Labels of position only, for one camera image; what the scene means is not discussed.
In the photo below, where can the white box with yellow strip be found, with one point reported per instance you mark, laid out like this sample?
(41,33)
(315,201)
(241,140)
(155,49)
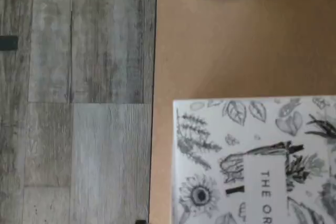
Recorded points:
(236,129)

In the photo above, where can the brown wooden shelf board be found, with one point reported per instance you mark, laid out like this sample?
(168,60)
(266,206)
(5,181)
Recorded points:
(236,51)

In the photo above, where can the black metal shelf rack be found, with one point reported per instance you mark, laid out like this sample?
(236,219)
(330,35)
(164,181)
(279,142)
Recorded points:
(154,64)

